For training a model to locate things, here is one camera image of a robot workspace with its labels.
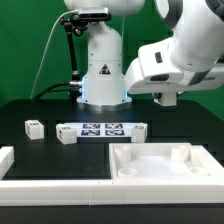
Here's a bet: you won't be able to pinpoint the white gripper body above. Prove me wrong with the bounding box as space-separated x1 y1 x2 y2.
125 43 224 94

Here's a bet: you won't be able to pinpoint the white square table top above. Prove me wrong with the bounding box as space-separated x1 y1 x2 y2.
109 143 224 179

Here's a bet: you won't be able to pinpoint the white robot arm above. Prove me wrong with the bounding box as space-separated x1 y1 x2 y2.
64 0 224 110

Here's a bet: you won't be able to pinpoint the sheet of fiducial markers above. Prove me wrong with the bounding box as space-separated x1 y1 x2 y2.
68 122 142 137

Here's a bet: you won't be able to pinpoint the white U-shaped fence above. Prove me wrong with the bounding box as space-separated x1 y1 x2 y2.
0 146 224 206

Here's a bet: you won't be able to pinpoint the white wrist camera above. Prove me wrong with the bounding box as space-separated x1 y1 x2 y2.
153 92 178 107

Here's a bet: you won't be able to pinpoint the grey camera on mount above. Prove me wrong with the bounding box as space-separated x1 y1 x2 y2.
78 7 110 21

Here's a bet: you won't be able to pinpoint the black cables at base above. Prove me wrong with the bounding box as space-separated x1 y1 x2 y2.
33 80 84 101

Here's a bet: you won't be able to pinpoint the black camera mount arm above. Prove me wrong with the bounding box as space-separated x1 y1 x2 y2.
60 15 87 101

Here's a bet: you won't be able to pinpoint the white cable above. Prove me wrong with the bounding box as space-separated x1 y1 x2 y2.
29 9 80 100

